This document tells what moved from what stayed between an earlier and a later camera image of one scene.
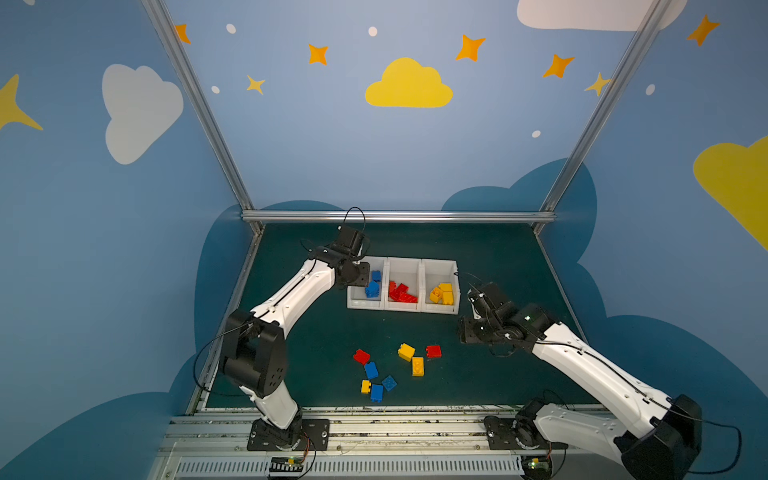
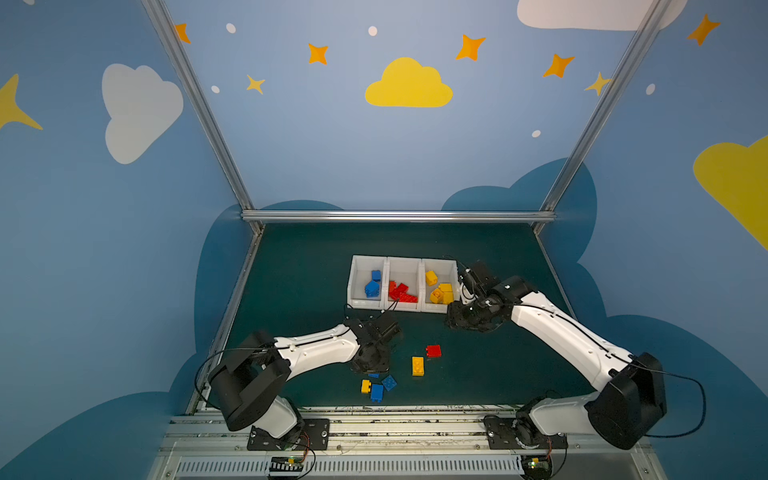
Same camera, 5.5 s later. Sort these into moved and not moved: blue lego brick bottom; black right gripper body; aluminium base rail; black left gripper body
Moved: black left gripper body; black right gripper body
Not moved: aluminium base rail; blue lego brick bottom
